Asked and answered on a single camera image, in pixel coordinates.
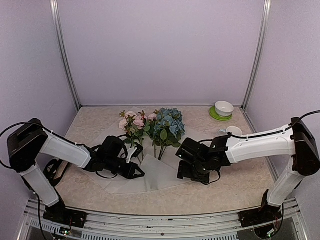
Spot right aluminium corner post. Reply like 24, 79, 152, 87
241, 0, 272, 111

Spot white wrapping paper sheet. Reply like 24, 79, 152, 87
96, 138, 190, 195

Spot green round saucer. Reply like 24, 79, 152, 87
209, 106, 233, 122

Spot left aluminium corner post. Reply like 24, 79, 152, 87
50, 0, 82, 112

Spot aluminium front rail frame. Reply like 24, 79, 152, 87
15, 199, 310, 240

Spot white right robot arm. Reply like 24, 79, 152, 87
176, 117, 320, 222

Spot black strap on table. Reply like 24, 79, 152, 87
42, 159, 67, 187

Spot pink fake rose stem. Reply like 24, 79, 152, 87
144, 109, 159, 158
118, 110, 148, 146

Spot light blue ceramic mug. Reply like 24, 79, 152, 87
217, 126, 243, 136

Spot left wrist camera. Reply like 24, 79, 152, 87
125, 144, 144, 164

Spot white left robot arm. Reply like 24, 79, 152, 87
5, 118, 145, 223

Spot blue fake hydrangea stem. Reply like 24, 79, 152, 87
154, 108, 186, 161

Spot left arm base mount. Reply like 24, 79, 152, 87
43, 208, 87, 228

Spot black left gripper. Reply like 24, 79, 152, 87
104, 155, 145, 180

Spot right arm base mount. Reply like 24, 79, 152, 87
238, 189, 283, 228

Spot white ceramic bowl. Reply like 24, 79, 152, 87
214, 100, 234, 117

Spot aluminium corner post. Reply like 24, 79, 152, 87
50, 0, 82, 112
241, 0, 272, 111

